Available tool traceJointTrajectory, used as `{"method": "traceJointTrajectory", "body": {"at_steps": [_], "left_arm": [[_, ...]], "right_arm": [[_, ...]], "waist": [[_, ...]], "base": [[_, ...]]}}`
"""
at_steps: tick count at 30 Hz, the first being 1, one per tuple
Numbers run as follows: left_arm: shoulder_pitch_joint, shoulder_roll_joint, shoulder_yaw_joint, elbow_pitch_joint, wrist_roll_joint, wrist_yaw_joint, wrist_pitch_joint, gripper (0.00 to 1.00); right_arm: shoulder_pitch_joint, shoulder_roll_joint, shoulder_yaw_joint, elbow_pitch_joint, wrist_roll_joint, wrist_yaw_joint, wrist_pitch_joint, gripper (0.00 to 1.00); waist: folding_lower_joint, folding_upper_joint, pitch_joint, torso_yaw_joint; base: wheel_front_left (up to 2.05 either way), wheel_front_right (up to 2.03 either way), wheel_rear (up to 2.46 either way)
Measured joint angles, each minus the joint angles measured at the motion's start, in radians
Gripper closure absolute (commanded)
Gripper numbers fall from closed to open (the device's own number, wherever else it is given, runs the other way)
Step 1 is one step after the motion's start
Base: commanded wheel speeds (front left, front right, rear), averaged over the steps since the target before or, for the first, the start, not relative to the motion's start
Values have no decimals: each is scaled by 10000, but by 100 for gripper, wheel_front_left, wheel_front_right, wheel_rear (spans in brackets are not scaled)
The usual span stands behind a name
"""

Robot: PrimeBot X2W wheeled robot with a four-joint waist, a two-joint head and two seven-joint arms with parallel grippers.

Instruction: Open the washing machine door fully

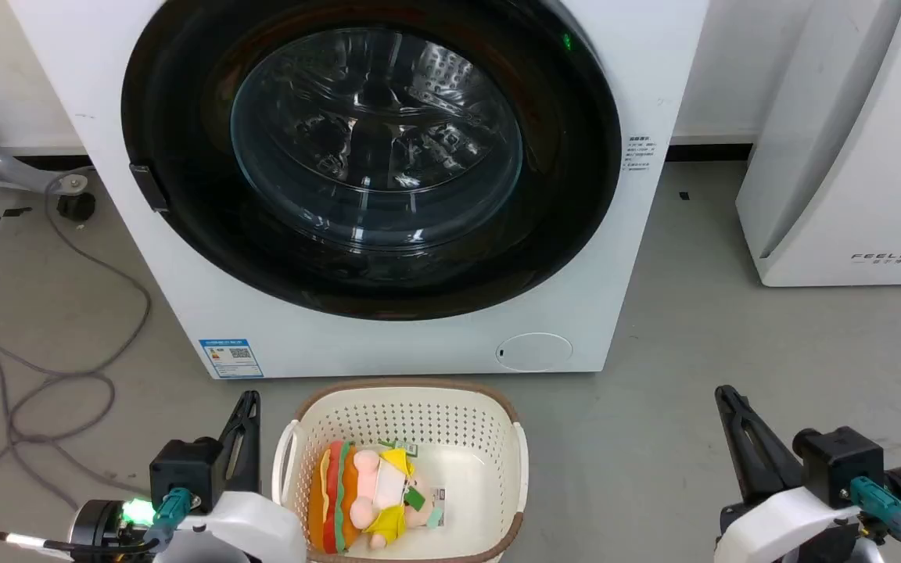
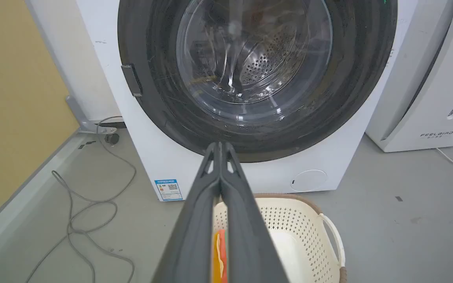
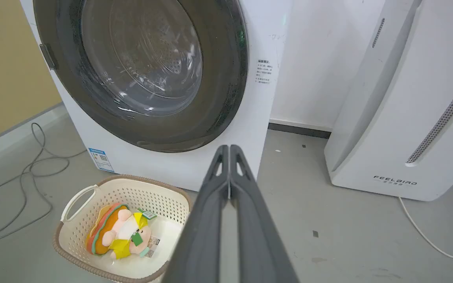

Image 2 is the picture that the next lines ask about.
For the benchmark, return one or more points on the cream perforated laundry basket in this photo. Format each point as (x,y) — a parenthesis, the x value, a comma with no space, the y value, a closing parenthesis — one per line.
(301,236)

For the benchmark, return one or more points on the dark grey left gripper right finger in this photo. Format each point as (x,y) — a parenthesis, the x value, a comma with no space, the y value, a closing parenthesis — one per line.
(250,239)

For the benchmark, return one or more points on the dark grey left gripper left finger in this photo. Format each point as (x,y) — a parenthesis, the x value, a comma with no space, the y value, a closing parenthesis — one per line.
(195,236)

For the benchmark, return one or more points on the white front-load washing machine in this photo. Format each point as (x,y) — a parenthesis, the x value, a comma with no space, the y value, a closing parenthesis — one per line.
(163,157)

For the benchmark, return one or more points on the blue energy label sticker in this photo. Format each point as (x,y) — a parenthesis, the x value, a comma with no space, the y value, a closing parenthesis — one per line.
(168,190)

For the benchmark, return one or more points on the orange and yellow cloth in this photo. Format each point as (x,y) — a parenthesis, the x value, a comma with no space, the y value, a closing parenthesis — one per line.
(219,259)

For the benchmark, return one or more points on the round dark glass washer door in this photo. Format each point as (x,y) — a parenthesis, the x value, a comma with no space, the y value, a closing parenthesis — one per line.
(258,78)

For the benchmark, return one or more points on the white Feelbird appliance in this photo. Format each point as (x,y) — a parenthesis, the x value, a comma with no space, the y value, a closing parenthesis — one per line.
(431,86)

